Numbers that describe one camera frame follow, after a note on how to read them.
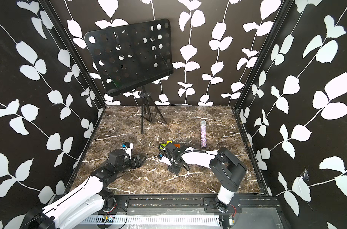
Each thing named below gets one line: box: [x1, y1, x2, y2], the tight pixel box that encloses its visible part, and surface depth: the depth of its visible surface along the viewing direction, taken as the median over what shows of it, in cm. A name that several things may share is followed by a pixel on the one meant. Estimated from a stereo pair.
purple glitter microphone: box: [199, 119, 207, 149], surface depth 103 cm
